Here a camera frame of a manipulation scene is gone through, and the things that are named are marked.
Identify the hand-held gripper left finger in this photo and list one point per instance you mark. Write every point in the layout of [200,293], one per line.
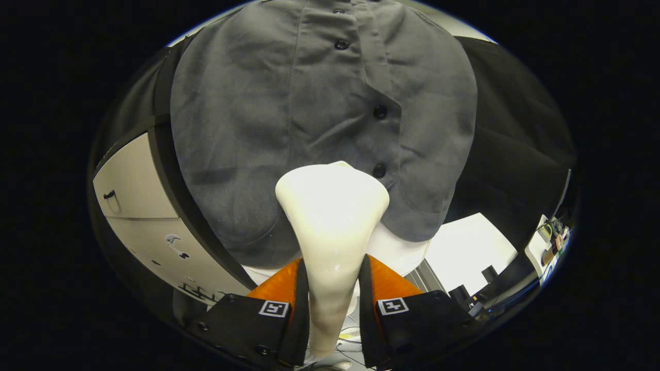
[300,319]

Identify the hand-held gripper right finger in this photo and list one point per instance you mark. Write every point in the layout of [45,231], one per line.
[367,319]

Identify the dark grey button shirt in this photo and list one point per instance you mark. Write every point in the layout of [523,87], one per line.
[247,129]

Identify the grey drawer cabinet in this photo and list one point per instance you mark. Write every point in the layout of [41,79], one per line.
[144,226]

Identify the cluttered white side table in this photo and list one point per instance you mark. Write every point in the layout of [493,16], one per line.
[551,247]

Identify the white garment steamer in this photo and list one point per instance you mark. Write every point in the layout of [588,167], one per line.
[332,216]

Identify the white mannequin torso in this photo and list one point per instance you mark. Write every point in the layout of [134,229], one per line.
[399,252]

